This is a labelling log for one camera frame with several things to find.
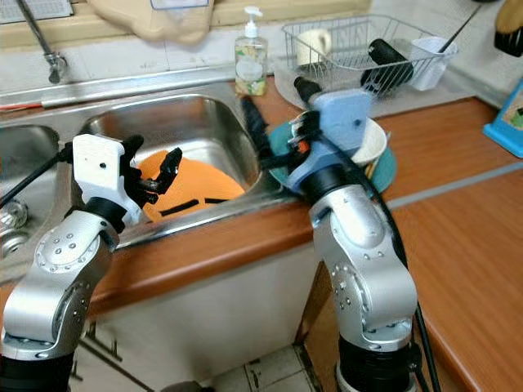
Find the pale blue right wrist camera mount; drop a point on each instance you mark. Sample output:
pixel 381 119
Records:
pixel 343 122

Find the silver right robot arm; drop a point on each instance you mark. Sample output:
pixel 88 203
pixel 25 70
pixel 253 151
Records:
pixel 364 269

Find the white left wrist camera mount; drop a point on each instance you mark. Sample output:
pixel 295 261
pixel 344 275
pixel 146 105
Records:
pixel 98 171

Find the beige cloth bag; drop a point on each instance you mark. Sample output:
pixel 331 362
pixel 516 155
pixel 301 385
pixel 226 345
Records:
pixel 155 20

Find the white cabinet front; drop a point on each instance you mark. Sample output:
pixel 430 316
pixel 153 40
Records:
pixel 212 327

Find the metal faucet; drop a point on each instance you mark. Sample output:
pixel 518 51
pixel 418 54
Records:
pixel 49 53

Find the clear rack drain tray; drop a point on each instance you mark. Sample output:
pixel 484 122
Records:
pixel 286 86

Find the white ceramic bowl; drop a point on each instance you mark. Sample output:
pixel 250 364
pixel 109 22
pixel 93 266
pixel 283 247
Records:
pixel 372 143

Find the black bottle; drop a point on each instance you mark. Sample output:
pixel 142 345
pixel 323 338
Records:
pixel 388 64

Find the blue board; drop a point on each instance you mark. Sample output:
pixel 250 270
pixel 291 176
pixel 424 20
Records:
pixel 507 122

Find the stainless steel double sink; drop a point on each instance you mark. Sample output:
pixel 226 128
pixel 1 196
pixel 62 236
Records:
pixel 196 122

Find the teal plate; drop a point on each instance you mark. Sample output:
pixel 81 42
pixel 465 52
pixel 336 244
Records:
pixel 382 171

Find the white plastic basket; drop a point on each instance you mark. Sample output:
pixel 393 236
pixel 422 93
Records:
pixel 37 8

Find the white mug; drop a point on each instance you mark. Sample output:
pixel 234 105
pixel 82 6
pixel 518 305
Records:
pixel 315 47

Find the white plastic utensil holder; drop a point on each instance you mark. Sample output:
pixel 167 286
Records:
pixel 429 64

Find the soap pump bottle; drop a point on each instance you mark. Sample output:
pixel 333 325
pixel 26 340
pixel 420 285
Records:
pixel 251 65

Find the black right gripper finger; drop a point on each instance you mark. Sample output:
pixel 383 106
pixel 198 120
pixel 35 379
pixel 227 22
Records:
pixel 253 126
pixel 308 90

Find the thin orange stick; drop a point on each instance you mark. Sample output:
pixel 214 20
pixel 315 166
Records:
pixel 20 105

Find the orange plate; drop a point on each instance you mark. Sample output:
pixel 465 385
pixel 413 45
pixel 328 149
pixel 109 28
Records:
pixel 204 192

